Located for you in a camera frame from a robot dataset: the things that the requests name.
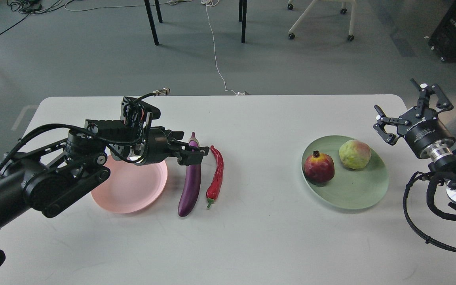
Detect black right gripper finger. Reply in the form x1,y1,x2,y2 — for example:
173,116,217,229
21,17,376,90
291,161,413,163
373,104,407,146
410,79,454,117

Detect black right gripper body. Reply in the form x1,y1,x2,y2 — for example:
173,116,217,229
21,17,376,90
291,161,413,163
397,108,456,159

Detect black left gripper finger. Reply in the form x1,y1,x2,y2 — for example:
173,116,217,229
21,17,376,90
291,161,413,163
167,130,190,148
175,146,210,166

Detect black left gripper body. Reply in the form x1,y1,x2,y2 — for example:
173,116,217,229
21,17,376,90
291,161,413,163
135,127,178,166

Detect red chili pepper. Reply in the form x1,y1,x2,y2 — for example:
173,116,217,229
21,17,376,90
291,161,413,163
205,145,224,209

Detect green pink guava fruit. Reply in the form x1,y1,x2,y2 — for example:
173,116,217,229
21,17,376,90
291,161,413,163
338,139,372,170

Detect purple eggplant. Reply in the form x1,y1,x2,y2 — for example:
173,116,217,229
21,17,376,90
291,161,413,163
178,132,202,218

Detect red pomegranate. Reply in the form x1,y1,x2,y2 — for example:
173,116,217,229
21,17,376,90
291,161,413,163
303,151,335,184

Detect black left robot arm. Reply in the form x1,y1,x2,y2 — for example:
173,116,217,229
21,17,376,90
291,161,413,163
0,88,210,267

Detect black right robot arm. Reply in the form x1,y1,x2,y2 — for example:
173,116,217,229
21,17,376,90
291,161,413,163
373,79,456,253

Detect pink plate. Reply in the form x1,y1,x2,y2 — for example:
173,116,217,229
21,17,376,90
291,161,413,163
91,156,168,214

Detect green plate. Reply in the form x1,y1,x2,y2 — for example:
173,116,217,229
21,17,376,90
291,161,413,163
302,135,389,210

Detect white rolling chair base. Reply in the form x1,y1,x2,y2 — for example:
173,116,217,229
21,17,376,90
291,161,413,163
287,0,357,42

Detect black table legs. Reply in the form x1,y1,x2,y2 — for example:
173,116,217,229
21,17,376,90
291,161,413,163
144,0,248,46

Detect white cable on floor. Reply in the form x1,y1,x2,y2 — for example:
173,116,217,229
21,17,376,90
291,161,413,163
168,0,250,96

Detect black floor cables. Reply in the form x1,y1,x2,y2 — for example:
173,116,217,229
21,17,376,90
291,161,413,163
0,0,72,46

